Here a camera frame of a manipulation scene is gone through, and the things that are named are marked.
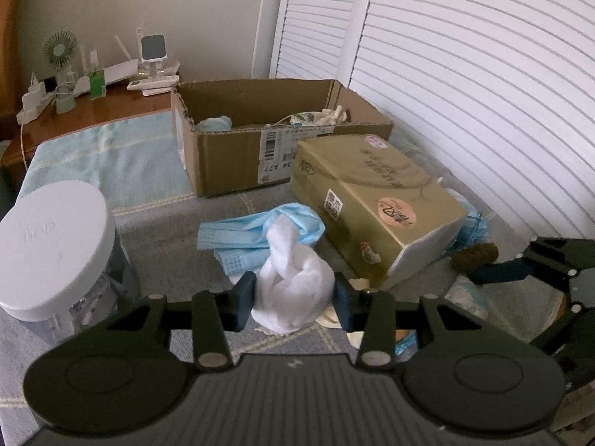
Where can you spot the blue face mask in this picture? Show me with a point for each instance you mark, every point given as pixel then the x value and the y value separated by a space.
pixel 304 220
pixel 214 124
pixel 234 261
pixel 218 237
pixel 474 230

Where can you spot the patterned cloth pouch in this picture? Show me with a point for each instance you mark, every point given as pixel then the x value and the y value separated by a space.
pixel 304 119

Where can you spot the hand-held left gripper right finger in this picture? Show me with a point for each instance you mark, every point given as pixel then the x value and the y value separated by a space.
pixel 343 304

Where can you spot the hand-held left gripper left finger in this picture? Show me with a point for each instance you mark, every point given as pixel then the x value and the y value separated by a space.
pixel 245 302

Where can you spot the wooden headboard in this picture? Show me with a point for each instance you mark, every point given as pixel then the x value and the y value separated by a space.
pixel 9 32

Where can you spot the white louvred door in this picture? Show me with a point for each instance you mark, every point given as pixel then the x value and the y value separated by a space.
pixel 320 18
pixel 488 102

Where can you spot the beige sock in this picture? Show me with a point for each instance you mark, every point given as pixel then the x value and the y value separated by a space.
pixel 335 114

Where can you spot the white remote control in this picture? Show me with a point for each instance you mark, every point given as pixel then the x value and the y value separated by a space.
pixel 148 83

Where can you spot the brown fuzzy scrunchie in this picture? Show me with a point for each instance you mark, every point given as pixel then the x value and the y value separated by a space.
pixel 476 256

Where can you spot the white sock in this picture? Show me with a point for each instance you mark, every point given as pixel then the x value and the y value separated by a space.
pixel 293 283

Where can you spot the grey blanket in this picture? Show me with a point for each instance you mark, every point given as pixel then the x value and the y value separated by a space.
pixel 176 251

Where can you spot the white phone stand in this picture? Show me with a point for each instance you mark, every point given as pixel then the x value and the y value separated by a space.
pixel 152 49

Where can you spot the white-lidded plastic jar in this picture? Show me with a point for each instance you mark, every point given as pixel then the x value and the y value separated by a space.
pixel 51 241

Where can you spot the white charger plug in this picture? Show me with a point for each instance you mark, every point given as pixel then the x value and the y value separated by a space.
pixel 36 84

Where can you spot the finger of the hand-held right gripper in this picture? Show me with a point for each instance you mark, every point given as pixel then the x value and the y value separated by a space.
pixel 502 270
pixel 578 334

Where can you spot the cardboard box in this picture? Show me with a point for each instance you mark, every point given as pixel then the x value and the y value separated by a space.
pixel 223 162

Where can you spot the small green desk fan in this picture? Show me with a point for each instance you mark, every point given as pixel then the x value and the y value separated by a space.
pixel 60 49

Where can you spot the green spray bottle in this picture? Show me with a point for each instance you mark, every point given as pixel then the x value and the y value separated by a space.
pixel 96 83

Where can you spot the wooden nightstand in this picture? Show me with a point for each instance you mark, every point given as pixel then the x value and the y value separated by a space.
pixel 116 107

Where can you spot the teal towel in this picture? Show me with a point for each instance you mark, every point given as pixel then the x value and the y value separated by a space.
pixel 116 158

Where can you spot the white power strip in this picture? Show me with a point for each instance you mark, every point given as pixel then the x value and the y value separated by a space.
pixel 35 104

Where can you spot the gold tissue pack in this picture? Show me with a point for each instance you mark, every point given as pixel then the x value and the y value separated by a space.
pixel 372 186

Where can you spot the white router with antennas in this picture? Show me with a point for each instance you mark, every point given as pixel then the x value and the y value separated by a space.
pixel 116 76

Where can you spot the white printed cloth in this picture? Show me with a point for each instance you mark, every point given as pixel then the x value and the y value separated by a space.
pixel 469 298

